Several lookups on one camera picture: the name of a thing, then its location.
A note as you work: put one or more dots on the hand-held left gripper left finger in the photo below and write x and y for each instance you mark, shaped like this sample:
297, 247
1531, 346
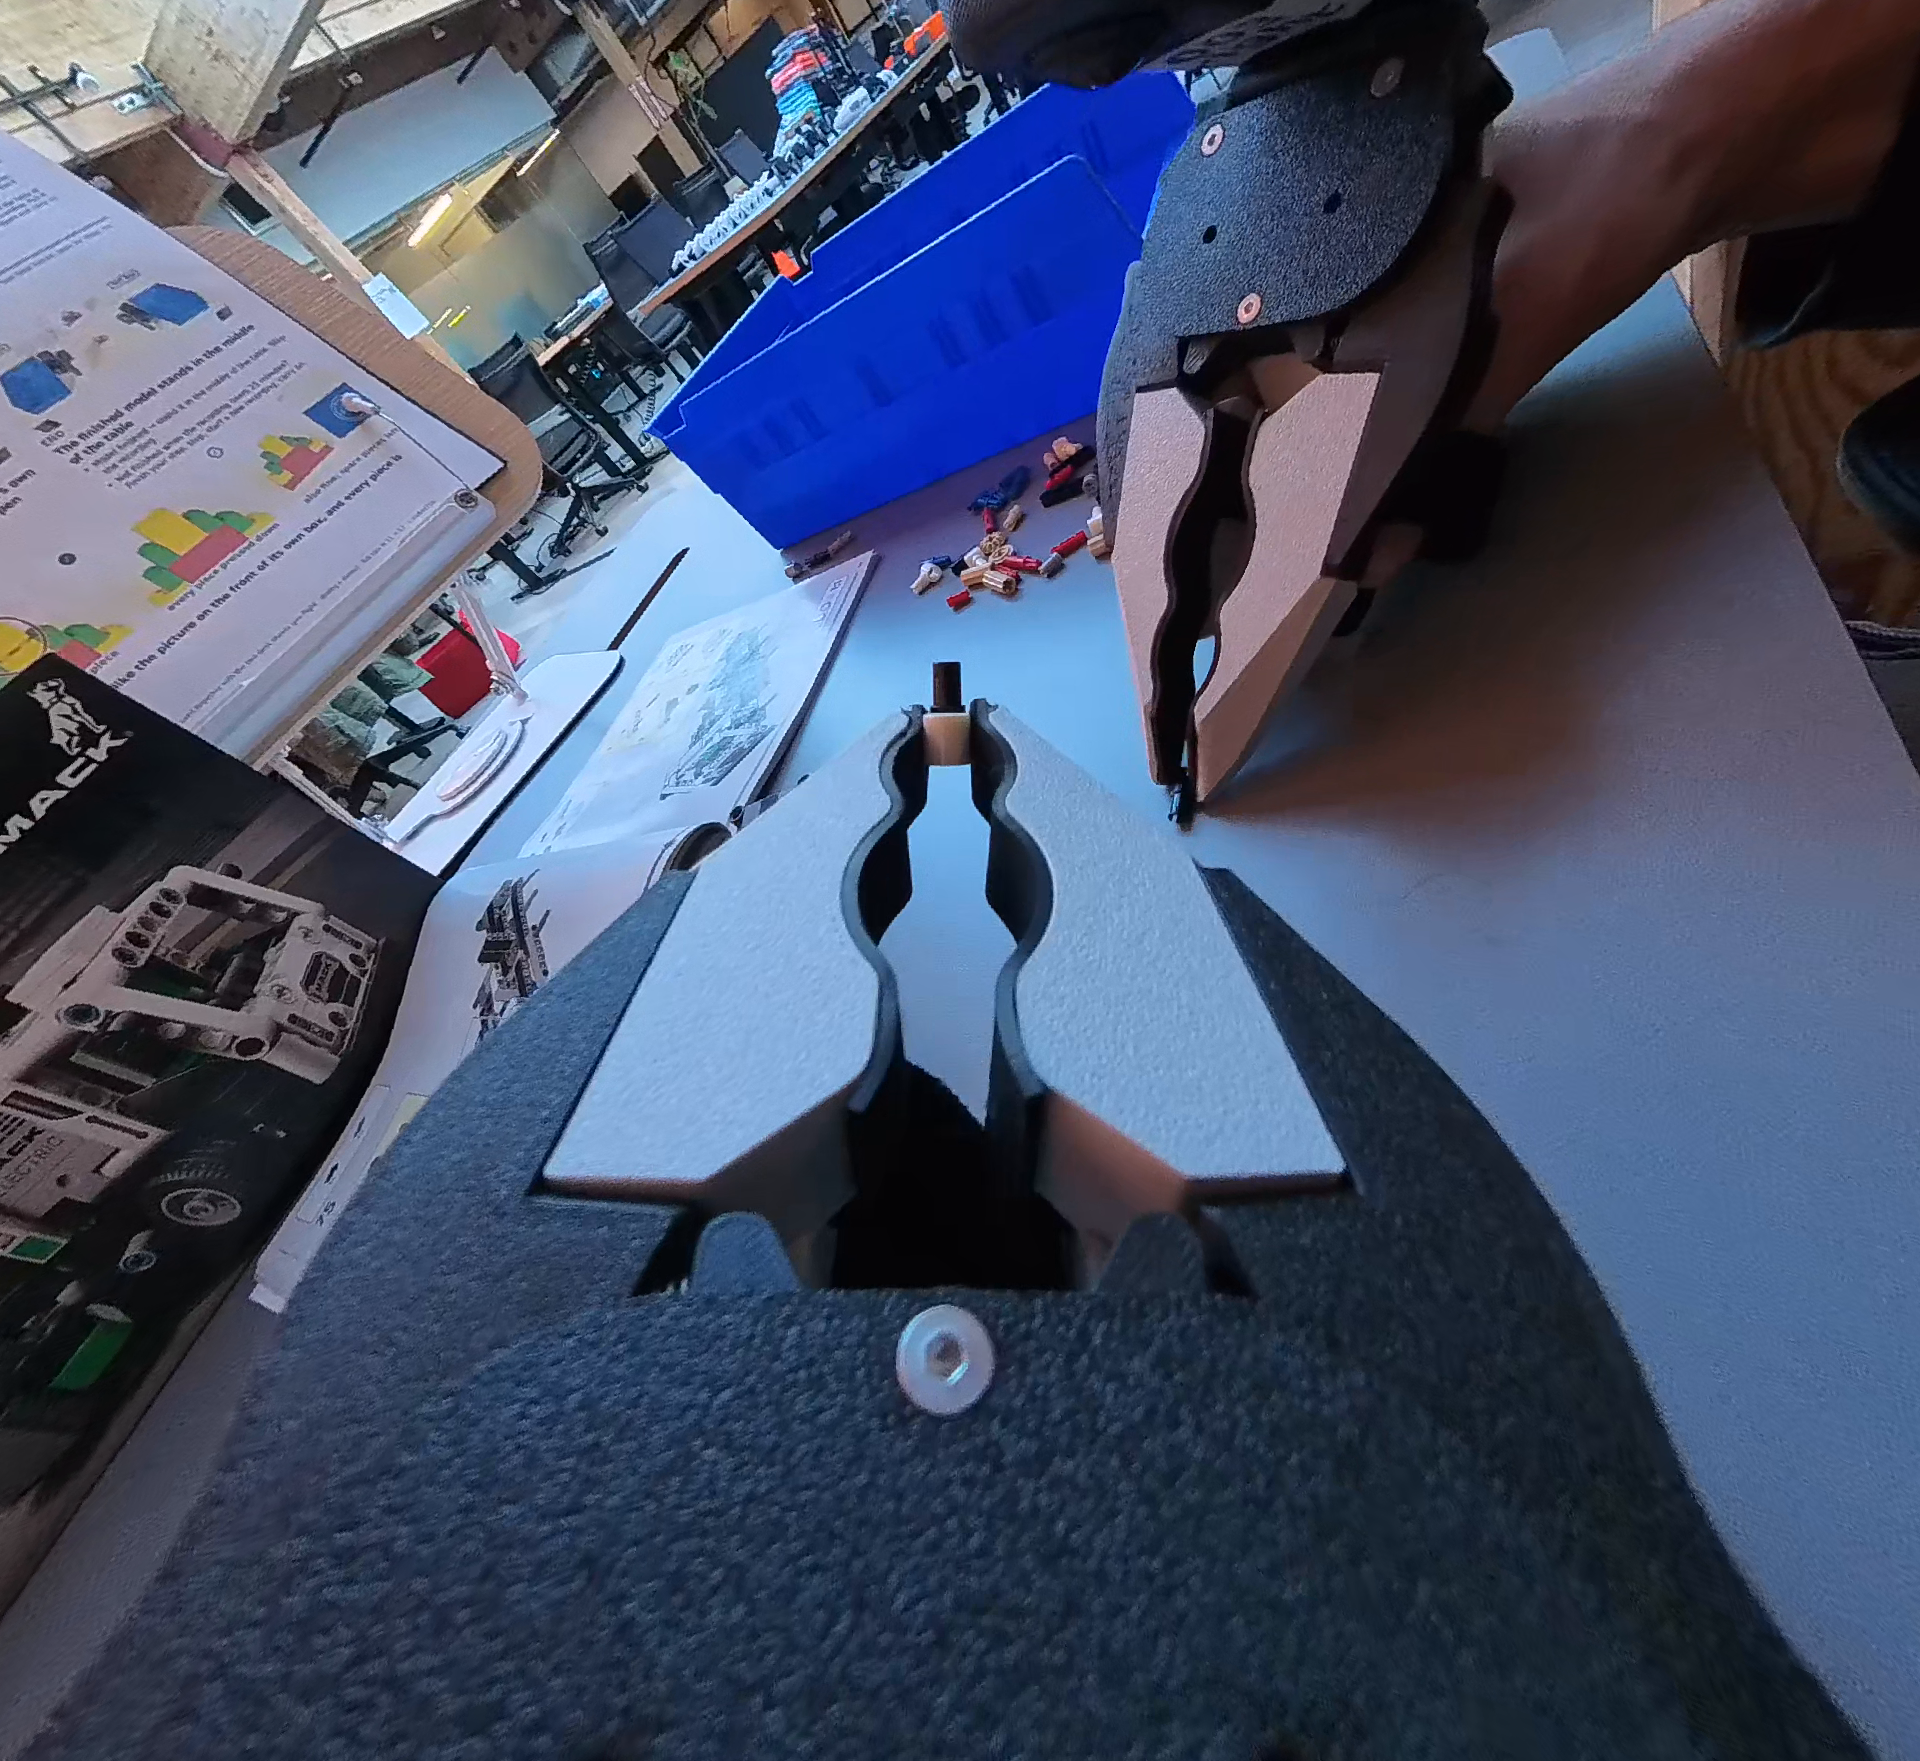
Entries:
735, 1012

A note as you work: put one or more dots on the dark sleeve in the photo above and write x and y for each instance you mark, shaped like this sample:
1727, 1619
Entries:
1838, 247

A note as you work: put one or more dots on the person's right hand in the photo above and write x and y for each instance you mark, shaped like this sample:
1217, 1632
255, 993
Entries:
1590, 216

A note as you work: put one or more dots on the red container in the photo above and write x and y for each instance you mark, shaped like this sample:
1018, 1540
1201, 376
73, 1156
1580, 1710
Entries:
468, 676

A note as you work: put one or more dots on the laminated instruction sheet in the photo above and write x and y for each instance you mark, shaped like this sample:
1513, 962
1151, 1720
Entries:
167, 441

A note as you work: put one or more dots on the black truck picture booklet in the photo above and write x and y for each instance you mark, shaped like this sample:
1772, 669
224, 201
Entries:
167, 1012

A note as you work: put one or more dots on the small dark lego bar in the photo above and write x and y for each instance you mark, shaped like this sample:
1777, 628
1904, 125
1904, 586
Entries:
818, 556

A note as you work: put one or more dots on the black chair armrest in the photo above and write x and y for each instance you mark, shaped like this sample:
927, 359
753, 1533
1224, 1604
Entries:
1889, 465

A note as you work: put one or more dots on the small tan and black peg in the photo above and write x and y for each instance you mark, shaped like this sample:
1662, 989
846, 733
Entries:
947, 729

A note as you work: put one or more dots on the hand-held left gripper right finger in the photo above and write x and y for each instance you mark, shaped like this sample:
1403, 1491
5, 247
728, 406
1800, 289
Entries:
1156, 1027

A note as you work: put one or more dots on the white instruction pages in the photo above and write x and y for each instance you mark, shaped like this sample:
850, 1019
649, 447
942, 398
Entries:
495, 953

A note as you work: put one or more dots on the open lego instruction booklet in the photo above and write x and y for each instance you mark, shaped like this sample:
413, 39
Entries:
705, 712

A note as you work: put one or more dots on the blue plastic bin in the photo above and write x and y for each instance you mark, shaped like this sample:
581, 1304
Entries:
902, 381
1081, 142

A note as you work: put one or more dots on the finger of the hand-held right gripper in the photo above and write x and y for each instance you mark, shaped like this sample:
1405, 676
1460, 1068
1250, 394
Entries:
1159, 546
1298, 516

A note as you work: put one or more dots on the pile of small lego pieces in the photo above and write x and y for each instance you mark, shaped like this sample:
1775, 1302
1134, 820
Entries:
998, 560

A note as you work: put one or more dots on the person's right forearm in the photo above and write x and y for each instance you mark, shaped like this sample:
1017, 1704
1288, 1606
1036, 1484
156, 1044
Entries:
1785, 66

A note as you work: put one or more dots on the thin black rod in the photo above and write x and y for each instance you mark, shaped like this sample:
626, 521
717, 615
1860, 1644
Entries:
649, 598

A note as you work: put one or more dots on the small black lego pin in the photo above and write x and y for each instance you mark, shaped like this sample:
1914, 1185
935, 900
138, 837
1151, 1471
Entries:
1183, 798

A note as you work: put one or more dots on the long cluttered work desk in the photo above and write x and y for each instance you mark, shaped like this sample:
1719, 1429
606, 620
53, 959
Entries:
751, 201

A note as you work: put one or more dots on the white stand base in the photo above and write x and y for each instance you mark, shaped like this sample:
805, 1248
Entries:
525, 741

